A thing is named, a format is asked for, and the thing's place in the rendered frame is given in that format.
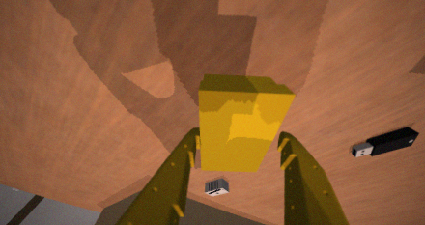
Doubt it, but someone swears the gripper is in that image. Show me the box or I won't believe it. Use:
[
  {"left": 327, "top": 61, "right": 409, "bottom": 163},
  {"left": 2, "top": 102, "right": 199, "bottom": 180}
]
[{"left": 115, "top": 127, "right": 350, "bottom": 225}]

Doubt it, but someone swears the yellow box lid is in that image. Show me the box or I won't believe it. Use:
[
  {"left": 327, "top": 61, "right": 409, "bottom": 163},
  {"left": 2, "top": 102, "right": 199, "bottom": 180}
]
[{"left": 198, "top": 80, "right": 295, "bottom": 172}]

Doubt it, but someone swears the black usb flash drive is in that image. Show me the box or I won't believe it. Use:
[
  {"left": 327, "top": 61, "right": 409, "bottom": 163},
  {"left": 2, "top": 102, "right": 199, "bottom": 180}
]
[{"left": 352, "top": 127, "right": 419, "bottom": 157}]

